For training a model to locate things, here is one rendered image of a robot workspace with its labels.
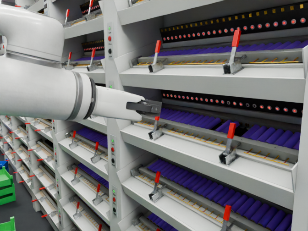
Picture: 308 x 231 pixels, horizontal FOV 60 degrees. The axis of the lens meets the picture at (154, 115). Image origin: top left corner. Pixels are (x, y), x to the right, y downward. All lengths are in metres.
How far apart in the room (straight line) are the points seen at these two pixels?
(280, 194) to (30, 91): 0.46
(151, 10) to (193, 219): 0.59
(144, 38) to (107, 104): 0.57
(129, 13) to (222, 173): 0.55
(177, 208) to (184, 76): 0.39
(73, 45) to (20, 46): 1.21
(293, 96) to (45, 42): 0.41
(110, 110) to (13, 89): 0.15
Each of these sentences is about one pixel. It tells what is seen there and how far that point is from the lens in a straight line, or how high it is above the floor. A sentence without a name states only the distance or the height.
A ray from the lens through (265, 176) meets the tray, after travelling 0.58.
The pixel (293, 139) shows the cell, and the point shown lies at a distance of 0.65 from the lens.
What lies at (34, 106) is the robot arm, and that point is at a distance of 0.42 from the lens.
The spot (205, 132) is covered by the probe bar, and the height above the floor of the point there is 1.00.
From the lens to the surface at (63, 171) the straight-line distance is 1.68.
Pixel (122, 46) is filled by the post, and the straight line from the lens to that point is 0.94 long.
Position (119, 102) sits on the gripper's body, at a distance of 0.46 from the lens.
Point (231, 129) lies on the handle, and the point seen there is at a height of 1.03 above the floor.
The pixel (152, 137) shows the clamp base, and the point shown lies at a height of 0.96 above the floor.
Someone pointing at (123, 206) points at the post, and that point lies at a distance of 1.06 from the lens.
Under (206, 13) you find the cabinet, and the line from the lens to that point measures 0.91.
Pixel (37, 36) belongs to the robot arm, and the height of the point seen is 1.21.
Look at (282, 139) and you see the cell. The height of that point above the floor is 1.01.
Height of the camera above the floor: 1.17
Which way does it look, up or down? 10 degrees down
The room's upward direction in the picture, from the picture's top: straight up
